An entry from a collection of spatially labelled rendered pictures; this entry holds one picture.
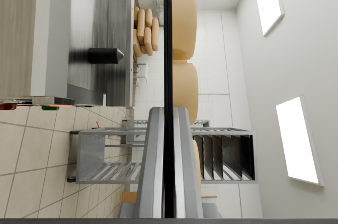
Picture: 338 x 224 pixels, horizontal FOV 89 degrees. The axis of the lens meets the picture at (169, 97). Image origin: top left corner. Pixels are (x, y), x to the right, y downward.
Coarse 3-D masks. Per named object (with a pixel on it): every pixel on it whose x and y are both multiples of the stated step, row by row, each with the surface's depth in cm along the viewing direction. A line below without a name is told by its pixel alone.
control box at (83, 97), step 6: (72, 90) 28; (78, 90) 30; (84, 90) 32; (90, 90) 35; (66, 96) 27; (72, 96) 28; (78, 96) 30; (84, 96) 32; (90, 96) 35; (96, 96) 38; (102, 96) 41; (0, 102) 20; (6, 102) 20; (12, 102) 20; (18, 102) 20; (24, 102) 20; (30, 102) 21; (78, 102) 30; (84, 102) 32; (90, 102) 35; (96, 102) 38; (102, 102) 41
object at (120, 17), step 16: (112, 0) 45; (128, 0) 45; (112, 16) 45; (128, 16) 44; (112, 32) 44; (128, 32) 44; (128, 48) 44; (112, 64) 44; (128, 64) 43; (112, 80) 43; (128, 80) 43; (112, 96) 43; (128, 96) 43
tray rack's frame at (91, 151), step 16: (112, 128) 226; (128, 128) 226; (144, 128) 226; (192, 128) 226; (208, 128) 225; (224, 128) 225; (80, 144) 164; (96, 144) 199; (256, 144) 164; (80, 160) 164; (96, 160) 199; (256, 160) 162; (80, 176) 164; (256, 176) 160
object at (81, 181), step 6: (84, 180) 161; (96, 180) 161; (102, 180) 161; (114, 180) 161; (120, 180) 161; (132, 180) 161; (210, 180) 161; (216, 180) 161; (228, 180) 161; (240, 180) 161; (246, 180) 161
